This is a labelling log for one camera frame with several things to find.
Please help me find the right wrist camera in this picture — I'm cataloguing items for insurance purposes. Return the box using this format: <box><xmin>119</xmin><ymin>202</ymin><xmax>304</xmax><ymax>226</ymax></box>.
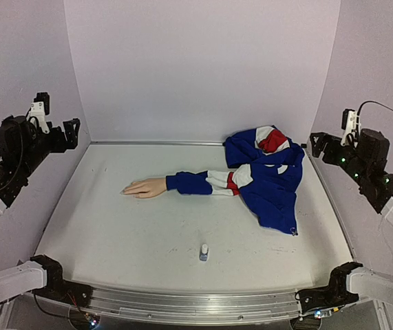
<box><xmin>341</xmin><ymin>109</ymin><xmax>360</xmax><ymax>146</ymax></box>

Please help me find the black right camera cable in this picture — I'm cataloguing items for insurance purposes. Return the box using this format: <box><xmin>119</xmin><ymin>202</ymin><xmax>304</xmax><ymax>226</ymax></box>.
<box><xmin>355</xmin><ymin>100</ymin><xmax>393</xmax><ymax>129</ymax></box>

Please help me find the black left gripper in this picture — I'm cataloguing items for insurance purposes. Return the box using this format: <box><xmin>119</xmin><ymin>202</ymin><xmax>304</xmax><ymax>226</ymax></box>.
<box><xmin>19</xmin><ymin>118</ymin><xmax>81</xmax><ymax>176</ymax></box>

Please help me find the blue white red jacket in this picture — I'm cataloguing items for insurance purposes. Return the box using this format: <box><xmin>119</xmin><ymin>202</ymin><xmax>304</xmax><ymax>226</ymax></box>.
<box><xmin>166</xmin><ymin>126</ymin><xmax>304</xmax><ymax>236</ymax></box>

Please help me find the nail polish bottle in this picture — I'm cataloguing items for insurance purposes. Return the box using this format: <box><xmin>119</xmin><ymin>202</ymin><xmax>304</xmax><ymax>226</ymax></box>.
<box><xmin>199</xmin><ymin>243</ymin><xmax>209</xmax><ymax>262</ymax></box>

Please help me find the mannequin hand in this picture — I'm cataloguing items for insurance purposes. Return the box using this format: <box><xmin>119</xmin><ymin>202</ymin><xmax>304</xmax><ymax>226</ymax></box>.
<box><xmin>120</xmin><ymin>177</ymin><xmax>167</xmax><ymax>199</ymax></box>

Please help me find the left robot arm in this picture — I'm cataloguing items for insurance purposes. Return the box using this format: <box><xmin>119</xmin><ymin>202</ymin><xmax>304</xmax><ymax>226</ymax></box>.
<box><xmin>0</xmin><ymin>115</ymin><xmax>80</xmax><ymax>303</ymax></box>

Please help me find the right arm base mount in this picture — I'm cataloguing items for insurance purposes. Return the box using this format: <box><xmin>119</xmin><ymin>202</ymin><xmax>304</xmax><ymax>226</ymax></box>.
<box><xmin>295</xmin><ymin>261</ymin><xmax>363</xmax><ymax>315</ymax></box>

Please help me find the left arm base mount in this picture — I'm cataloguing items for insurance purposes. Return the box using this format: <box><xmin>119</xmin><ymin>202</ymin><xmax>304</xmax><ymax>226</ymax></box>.
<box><xmin>30</xmin><ymin>254</ymin><xmax>93</xmax><ymax>312</ymax></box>

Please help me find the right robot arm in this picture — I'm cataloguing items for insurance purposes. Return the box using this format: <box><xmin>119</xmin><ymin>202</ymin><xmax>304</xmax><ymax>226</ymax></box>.
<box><xmin>297</xmin><ymin>129</ymin><xmax>393</xmax><ymax>318</ymax></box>

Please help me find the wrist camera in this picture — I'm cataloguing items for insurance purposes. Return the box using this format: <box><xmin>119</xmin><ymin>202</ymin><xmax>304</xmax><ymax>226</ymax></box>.
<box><xmin>26</xmin><ymin>92</ymin><xmax>50</xmax><ymax>134</ymax></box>
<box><xmin>341</xmin><ymin>109</ymin><xmax>360</xmax><ymax>146</ymax></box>

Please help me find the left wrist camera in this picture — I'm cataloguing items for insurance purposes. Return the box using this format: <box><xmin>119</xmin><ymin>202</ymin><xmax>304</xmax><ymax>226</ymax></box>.
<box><xmin>26</xmin><ymin>92</ymin><xmax>50</xmax><ymax>134</ymax></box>

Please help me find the aluminium front rail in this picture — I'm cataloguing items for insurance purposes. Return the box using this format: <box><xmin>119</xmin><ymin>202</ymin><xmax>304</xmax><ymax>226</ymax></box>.
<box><xmin>6</xmin><ymin>281</ymin><xmax>383</xmax><ymax>326</ymax></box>

